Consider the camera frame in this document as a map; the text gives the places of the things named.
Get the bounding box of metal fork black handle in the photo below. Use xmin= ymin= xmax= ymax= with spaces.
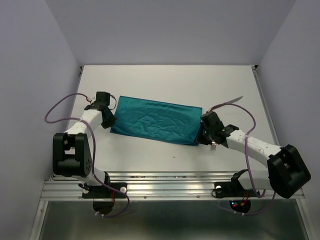
xmin=210 ymin=141 xmax=217 ymax=152

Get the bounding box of teal cloth napkin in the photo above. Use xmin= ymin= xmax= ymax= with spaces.
xmin=110 ymin=96 xmax=203 ymax=146

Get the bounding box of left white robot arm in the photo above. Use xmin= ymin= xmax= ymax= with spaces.
xmin=52 ymin=91 xmax=117 ymax=198

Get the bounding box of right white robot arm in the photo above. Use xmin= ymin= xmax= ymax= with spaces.
xmin=197 ymin=111 xmax=311 ymax=199

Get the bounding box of metal knife black handle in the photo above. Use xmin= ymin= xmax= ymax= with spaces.
xmin=208 ymin=96 xmax=243 ymax=112

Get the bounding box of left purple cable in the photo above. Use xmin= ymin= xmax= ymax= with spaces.
xmin=44 ymin=92 xmax=130 ymax=218

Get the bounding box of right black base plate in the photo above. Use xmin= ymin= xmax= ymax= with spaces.
xmin=211 ymin=169 xmax=256 ymax=199

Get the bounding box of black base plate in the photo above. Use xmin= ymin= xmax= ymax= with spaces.
xmin=211 ymin=169 xmax=256 ymax=199
xmin=78 ymin=182 xmax=127 ymax=199

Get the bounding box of aluminium right side rail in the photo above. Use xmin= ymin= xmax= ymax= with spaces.
xmin=251 ymin=65 xmax=280 ymax=145

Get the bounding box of aluminium rail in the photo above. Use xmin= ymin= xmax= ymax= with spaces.
xmin=251 ymin=65 xmax=280 ymax=145
xmin=39 ymin=170 xmax=306 ymax=201

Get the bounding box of aluminium front rail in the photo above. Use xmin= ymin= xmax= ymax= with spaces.
xmin=39 ymin=170 xmax=306 ymax=201

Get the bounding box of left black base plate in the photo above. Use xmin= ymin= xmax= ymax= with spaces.
xmin=78 ymin=182 xmax=127 ymax=199

